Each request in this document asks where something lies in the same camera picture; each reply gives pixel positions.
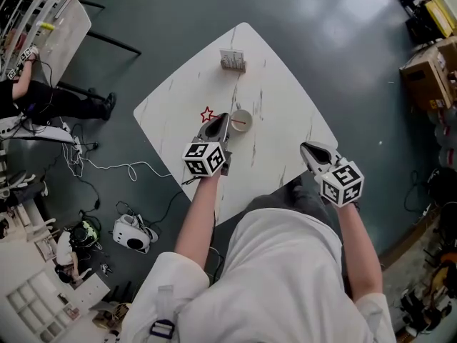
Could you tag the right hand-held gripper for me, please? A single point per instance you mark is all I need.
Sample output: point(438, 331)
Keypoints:
point(342, 182)

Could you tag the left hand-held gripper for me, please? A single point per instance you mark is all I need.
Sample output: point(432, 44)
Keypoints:
point(205, 157)

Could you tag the red star wand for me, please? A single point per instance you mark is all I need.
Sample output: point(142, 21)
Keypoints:
point(238, 121)

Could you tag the grey cup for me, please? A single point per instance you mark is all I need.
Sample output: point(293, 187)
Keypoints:
point(242, 116)

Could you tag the person's right forearm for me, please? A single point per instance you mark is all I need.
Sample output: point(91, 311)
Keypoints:
point(358, 252)

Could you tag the person's left forearm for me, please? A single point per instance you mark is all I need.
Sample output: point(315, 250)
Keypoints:
point(198, 220)

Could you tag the white marble square table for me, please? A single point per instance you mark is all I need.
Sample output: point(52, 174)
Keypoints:
point(178, 120)

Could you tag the person's black shoe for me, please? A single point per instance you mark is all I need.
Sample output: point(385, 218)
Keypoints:
point(294, 188)

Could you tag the person's dark trousers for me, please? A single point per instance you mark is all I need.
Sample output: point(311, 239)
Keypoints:
point(310, 198)

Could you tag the wooden card holder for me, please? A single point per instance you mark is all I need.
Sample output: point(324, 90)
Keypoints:
point(232, 63)

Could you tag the pack of water bottles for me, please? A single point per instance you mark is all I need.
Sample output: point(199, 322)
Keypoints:
point(446, 138)

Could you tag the brown cardboard box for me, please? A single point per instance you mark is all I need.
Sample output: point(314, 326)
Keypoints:
point(425, 77)

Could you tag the person's white shirt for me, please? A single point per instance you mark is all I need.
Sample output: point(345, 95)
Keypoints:
point(278, 281)

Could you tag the white rounded backpack device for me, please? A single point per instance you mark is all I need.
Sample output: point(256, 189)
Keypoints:
point(130, 232)

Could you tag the white power strip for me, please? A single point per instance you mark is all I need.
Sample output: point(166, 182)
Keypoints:
point(73, 138)

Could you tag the grey marble table black legs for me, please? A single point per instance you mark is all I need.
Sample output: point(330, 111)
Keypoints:
point(68, 30)

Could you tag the yellow box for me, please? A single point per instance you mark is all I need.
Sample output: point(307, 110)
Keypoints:
point(441, 16)

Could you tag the yellow bottle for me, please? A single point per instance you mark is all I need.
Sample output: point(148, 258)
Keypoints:
point(47, 25)

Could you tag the white cubby cabinet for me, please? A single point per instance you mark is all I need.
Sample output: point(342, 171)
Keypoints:
point(39, 298)

